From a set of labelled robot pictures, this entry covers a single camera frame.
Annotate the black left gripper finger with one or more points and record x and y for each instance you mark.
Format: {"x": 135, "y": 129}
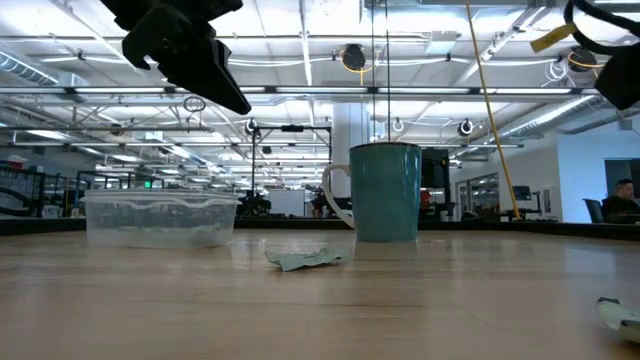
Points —
{"x": 200, "y": 70}

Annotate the clear plastic container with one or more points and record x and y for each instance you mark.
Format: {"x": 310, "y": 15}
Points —
{"x": 160, "y": 220}

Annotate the white board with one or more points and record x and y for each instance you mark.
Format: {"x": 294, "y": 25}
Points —
{"x": 286, "y": 202}

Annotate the black storage rack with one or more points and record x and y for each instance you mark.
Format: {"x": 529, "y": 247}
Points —
{"x": 22, "y": 192}

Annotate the teal ceramic mug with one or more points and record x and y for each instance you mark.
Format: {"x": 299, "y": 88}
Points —
{"x": 385, "y": 195}

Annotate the black computer monitor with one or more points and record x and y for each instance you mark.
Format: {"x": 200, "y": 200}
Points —
{"x": 521, "y": 193}

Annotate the dark desk chair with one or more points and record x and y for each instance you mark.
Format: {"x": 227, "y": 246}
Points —
{"x": 594, "y": 210}

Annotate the person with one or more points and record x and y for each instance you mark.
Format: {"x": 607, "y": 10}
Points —
{"x": 622, "y": 202}

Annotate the black background rig frame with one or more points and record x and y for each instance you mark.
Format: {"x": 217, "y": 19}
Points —
{"x": 292, "y": 128}

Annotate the black aluminium table frame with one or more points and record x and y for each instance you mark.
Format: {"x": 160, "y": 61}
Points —
{"x": 500, "y": 226}

